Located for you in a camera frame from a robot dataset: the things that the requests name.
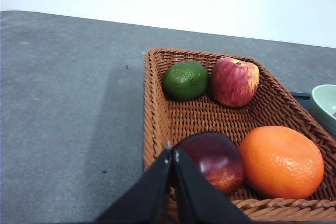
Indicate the red yellow apple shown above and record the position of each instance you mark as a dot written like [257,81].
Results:
[233,82]

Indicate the green lime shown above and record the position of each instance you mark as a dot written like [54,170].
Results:
[185,80]

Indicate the brown wicker basket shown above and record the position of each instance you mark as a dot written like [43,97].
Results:
[168,120]

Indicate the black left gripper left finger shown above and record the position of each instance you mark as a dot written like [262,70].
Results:
[146,202]

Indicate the light green ceramic bowl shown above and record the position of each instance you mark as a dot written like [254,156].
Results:
[323,104]

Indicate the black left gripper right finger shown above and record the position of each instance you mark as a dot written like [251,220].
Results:
[199,201]

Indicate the orange mandarin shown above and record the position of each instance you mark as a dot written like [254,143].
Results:
[280,162]

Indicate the dark purple plum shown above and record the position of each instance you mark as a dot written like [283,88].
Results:
[219,155]

